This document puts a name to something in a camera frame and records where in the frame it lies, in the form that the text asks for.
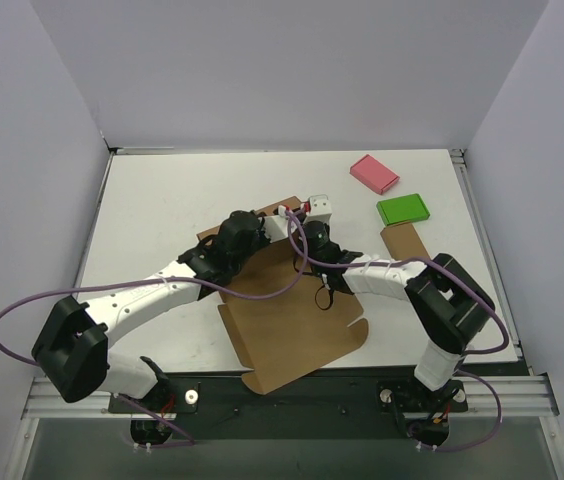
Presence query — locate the large brown cardboard box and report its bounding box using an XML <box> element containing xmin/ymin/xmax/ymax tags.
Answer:
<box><xmin>195</xmin><ymin>193</ymin><xmax>369</xmax><ymax>396</ymax></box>

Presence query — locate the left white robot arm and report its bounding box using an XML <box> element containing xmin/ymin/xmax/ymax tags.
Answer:
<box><xmin>32</xmin><ymin>211</ymin><xmax>288</xmax><ymax>412</ymax></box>

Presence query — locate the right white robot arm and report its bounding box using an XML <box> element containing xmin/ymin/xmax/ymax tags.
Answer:
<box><xmin>303</xmin><ymin>220</ymin><xmax>495</xmax><ymax>391</ymax></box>

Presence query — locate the pink paper box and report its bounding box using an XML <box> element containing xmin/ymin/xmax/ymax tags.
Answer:
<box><xmin>349</xmin><ymin>154</ymin><xmax>400</xmax><ymax>195</ymax></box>

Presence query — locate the small brown cardboard box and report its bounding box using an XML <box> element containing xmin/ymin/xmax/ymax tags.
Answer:
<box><xmin>380</xmin><ymin>223</ymin><xmax>430</xmax><ymax>260</ymax></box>

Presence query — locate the green paper box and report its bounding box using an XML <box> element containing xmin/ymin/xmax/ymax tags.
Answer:
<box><xmin>376</xmin><ymin>193</ymin><xmax>430</xmax><ymax>226</ymax></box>

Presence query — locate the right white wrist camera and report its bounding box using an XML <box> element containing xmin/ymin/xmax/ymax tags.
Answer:
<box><xmin>303</xmin><ymin>194</ymin><xmax>332</xmax><ymax>224</ymax></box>

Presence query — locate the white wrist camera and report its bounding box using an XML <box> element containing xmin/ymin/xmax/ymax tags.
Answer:
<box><xmin>263</xmin><ymin>205</ymin><xmax>296</xmax><ymax>243</ymax></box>
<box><xmin>303</xmin><ymin>194</ymin><xmax>332</xmax><ymax>224</ymax></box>

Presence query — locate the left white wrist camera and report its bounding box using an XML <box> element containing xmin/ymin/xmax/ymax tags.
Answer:
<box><xmin>263</xmin><ymin>205</ymin><xmax>296</xmax><ymax>243</ymax></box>

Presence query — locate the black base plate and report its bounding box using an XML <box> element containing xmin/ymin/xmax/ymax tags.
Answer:
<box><xmin>106</xmin><ymin>369</ymin><xmax>468</xmax><ymax>441</ymax></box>

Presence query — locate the aluminium frame rail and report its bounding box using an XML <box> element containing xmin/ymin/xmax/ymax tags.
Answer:
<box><xmin>25</xmin><ymin>149</ymin><xmax>559</xmax><ymax>418</ymax></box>

